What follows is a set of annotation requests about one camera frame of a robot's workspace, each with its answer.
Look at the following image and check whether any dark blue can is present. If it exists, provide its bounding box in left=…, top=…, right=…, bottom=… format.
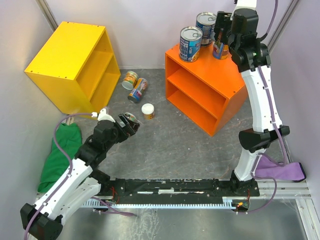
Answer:
left=179, top=26, right=203, bottom=63

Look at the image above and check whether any green cloth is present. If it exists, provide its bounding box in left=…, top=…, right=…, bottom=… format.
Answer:
left=37, top=123, right=82, bottom=193

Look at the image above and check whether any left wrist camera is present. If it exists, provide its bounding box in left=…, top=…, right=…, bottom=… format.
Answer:
left=90, top=107, right=116, bottom=123

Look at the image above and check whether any blue cable duct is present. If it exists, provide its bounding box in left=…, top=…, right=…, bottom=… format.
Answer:
left=82, top=197, right=237, bottom=209

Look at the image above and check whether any tall orange blue can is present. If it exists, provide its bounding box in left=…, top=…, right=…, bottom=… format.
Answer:
left=212, top=28, right=229, bottom=60

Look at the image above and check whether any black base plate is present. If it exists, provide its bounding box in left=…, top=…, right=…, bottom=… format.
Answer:
left=98, top=178, right=260, bottom=205

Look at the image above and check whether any yellow shelf cabinet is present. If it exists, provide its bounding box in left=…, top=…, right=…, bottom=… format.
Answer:
left=24, top=21, right=121, bottom=115

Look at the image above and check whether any purple cloth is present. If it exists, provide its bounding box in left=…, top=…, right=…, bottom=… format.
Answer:
left=255, top=153, right=307, bottom=182

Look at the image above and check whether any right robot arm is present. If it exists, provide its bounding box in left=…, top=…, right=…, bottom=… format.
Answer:
left=214, top=5, right=290, bottom=196

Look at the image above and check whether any orange shelf cabinet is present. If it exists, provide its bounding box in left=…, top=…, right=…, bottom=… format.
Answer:
left=165, top=44, right=248, bottom=136

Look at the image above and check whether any blue can pull tab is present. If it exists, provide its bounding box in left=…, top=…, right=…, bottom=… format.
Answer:
left=195, top=12, right=217, bottom=47

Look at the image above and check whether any tall blue red can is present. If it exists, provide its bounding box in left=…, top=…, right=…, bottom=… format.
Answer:
left=127, top=78, right=148, bottom=104

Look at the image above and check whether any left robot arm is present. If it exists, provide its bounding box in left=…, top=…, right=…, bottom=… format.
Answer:
left=20, top=108, right=140, bottom=240

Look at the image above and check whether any green label can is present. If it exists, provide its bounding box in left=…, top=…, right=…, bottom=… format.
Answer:
left=124, top=112, right=141, bottom=124

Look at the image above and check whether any orange label can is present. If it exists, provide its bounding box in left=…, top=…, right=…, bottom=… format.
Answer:
left=121, top=70, right=139, bottom=91

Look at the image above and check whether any white lid yellow can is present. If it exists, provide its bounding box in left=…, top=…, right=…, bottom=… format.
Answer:
left=141, top=103, right=155, bottom=120

